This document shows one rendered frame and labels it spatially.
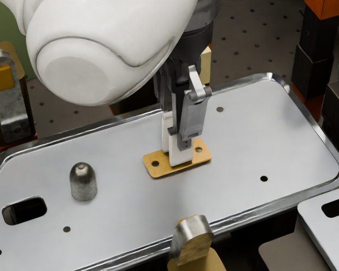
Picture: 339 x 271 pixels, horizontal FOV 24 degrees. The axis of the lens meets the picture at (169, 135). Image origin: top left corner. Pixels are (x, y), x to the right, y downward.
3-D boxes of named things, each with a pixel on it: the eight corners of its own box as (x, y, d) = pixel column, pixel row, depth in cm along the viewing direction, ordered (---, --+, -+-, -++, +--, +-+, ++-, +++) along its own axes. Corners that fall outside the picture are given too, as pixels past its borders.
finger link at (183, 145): (188, 114, 93) (198, 130, 91) (188, 142, 97) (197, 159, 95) (176, 117, 92) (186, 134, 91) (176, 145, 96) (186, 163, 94)
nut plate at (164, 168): (152, 178, 98) (152, 172, 97) (141, 157, 101) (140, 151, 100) (213, 158, 100) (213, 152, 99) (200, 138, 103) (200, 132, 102)
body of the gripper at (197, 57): (130, -6, 84) (133, 57, 91) (160, 43, 79) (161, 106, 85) (194, -23, 86) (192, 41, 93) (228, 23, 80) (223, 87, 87)
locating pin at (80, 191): (77, 212, 97) (72, 178, 92) (69, 193, 99) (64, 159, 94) (101, 204, 98) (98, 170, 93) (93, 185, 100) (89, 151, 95)
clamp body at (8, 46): (21, 252, 127) (-21, 90, 99) (4, 202, 134) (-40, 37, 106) (59, 239, 129) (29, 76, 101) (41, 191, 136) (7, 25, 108)
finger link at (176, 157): (191, 118, 95) (193, 122, 94) (190, 156, 100) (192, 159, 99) (168, 125, 94) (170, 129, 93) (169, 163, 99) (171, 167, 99)
